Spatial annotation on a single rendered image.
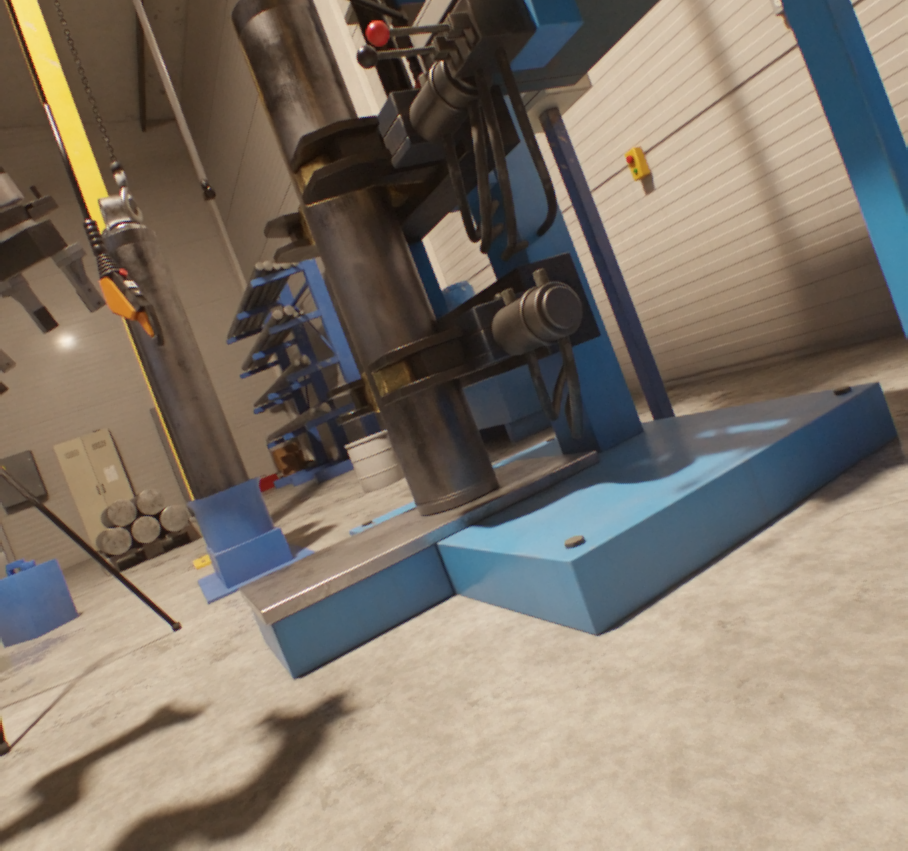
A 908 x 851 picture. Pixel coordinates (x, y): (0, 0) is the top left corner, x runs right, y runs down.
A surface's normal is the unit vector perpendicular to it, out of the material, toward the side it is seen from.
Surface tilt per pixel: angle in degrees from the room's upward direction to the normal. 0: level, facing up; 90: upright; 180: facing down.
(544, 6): 90
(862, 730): 0
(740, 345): 90
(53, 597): 90
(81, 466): 90
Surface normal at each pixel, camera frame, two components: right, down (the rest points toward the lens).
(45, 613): 0.88, -0.33
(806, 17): -0.84, 0.33
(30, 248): -0.27, 0.55
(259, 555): 0.41, -0.14
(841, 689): -0.36, -0.93
